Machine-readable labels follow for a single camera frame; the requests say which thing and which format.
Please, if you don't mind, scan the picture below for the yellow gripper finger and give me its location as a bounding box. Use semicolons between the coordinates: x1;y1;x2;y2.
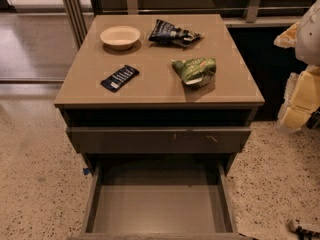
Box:
273;22;300;49
279;66;320;130

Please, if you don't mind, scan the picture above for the blue rxbar blueberry bar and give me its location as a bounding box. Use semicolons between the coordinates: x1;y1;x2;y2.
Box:
100;65;139;93

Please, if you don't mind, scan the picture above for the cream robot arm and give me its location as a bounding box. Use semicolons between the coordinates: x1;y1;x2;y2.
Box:
274;0;320;133

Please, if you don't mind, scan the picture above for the brown drawer cabinet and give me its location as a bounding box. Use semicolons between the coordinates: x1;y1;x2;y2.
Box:
53;13;266;240

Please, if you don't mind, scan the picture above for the closed top drawer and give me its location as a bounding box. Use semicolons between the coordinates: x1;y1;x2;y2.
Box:
66;127;251;154

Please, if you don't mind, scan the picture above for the open middle drawer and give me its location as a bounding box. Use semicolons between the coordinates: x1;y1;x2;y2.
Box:
68;159;253;240

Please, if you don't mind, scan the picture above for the black object at right edge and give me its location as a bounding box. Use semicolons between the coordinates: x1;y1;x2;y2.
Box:
306;108;320;129

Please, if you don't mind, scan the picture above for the wooden bench with metal brackets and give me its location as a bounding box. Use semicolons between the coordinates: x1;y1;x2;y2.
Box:
91;0;316;27

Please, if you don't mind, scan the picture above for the green chip bag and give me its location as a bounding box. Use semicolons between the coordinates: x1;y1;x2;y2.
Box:
172;57;216;89

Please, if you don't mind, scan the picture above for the dark blue chip bag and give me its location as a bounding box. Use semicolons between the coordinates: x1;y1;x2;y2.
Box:
149;19;201;47

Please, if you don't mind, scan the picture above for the grey object on floor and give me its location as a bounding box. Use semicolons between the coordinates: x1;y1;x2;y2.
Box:
289;219;320;240

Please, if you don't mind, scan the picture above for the cream paper bowl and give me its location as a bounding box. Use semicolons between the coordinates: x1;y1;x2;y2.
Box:
100;26;140;50

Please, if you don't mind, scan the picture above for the blue tape piece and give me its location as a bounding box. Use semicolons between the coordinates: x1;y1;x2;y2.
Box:
83;168;91;175

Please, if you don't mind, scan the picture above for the metal window frame post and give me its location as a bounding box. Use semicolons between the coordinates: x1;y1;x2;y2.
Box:
63;0;87;48

